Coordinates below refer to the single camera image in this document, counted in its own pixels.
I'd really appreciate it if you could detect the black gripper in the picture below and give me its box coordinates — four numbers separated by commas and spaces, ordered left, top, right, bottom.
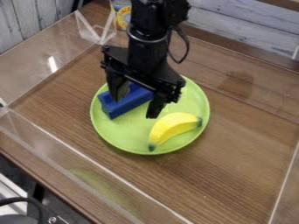
100, 45, 186, 119

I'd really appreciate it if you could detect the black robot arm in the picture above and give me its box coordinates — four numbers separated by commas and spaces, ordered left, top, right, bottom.
100, 0, 191, 119

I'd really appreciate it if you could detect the green round plate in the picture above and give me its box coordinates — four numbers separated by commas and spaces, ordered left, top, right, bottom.
89, 80, 211, 155

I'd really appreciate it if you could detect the yellow toy banana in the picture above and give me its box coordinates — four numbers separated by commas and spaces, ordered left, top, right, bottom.
148, 112, 203, 151

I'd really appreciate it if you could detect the yellow labelled tin can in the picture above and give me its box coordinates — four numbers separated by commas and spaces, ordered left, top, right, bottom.
109, 0, 132, 31

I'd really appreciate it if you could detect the clear acrylic corner bracket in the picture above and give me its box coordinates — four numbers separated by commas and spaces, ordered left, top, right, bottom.
75, 10, 117, 46

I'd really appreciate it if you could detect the black cable loop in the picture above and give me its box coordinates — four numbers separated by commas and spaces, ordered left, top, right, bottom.
165, 25, 192, 65

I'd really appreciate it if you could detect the clear acrylic front wall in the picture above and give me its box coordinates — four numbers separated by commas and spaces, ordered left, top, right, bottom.
0, 108, 192, 224

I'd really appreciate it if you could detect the black curved cable bottom-left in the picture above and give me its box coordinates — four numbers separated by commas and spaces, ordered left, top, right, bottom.
0, 196, 44, 224

